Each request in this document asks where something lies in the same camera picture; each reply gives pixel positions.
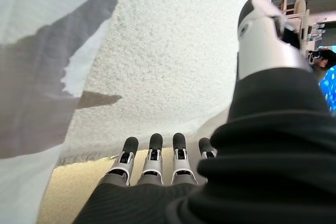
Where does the white duvet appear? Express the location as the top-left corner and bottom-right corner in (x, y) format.
(0, 0), (125, 224)

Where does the white textured blanket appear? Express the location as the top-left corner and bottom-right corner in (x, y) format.
(54, 0), (269, 168)

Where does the light wooden stool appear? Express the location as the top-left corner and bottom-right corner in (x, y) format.
(271, 0), (311, 49)

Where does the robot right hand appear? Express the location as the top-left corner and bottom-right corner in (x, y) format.
(73, 0), (336, 224)

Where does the person in blue shirt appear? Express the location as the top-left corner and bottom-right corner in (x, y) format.
(311, 49), (336, 118)

